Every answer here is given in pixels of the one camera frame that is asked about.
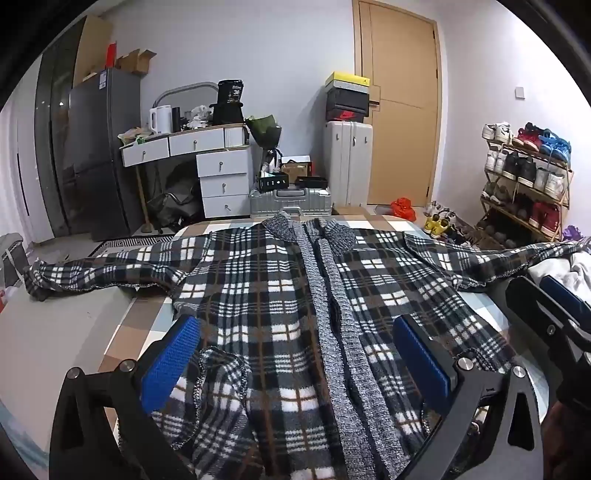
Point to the yellow shoes pair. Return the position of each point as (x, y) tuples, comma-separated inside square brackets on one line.
[(436, 226)]

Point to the red plastic bag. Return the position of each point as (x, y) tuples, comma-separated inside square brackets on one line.
[(402, 210)]

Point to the grey fabric basket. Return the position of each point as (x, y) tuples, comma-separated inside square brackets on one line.
[(11, 258)]

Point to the purple cloth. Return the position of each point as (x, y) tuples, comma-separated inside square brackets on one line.
[(572, 233)]

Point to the yellow lid shoe box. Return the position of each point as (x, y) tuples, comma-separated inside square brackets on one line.
[(347, 79)]

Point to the black duffel bag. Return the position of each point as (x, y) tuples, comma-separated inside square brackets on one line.
[(175, 203)]

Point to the dark tall cabinet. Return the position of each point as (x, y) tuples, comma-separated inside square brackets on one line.
[(51, 138)]

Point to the plaid knit cardigan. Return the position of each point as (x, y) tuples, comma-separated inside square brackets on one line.
[(277, 300)]

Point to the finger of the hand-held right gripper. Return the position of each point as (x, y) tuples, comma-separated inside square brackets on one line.
[(565, 293), (547, 318)]

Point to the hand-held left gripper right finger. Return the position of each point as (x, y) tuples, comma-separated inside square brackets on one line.
[(422, 364)]

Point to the open cardboard box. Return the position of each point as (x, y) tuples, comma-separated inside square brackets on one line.
[(136, 62)]

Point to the arched mirror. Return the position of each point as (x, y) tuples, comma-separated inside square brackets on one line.
[(184, 94)]

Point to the white light switch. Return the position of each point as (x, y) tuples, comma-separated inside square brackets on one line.
[(519, 92)]

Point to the black printed bag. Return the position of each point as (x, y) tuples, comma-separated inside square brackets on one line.
[(231, 101)]

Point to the grey refrigerator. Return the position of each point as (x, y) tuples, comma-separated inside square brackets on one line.
[(104, 152)]

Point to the person's right hand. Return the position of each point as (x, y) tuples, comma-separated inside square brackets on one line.
[(565, 443)]

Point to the black shallow tray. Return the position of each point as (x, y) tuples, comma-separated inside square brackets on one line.
[(311, 182)]

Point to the black printed box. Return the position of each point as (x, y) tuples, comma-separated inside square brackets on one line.
[(274, 183)]

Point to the flat cardboard sheet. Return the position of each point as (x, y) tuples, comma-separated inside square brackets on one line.
[(92, 46)]

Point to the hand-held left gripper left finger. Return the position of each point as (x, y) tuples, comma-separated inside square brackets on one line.
[(171, 360)]

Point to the black shoe box red logo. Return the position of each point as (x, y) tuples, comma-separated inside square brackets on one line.
[(346, 113)]

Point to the white electric kettle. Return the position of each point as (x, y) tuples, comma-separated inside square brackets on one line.
[(159, 120)]

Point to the white desk with drawers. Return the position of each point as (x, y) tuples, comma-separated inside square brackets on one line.
[(221, 184)]

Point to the silver suitcase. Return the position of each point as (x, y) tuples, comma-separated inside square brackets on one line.
[(291, 201)]

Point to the small brown cardboard box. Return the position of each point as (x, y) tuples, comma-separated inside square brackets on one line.
[(295, 168)]

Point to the pile of light clothes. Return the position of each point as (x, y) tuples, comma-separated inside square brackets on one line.
[(577, 272)]

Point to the tan wooden door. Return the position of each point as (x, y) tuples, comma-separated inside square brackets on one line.
[(401, 115)]

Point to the dark green wrapped bouquet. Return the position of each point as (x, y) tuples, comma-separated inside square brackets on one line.
[(263, 134)]

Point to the wooden shoe rack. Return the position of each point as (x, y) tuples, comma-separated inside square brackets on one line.
[(526, 177)]

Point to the checkered bed sheet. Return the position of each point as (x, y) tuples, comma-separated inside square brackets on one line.
[(134, 332)]

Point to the patterned floor rug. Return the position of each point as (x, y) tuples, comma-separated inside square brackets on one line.
[(129, 242)]

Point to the white suitcase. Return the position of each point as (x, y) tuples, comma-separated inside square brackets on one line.
[(346, 161)]

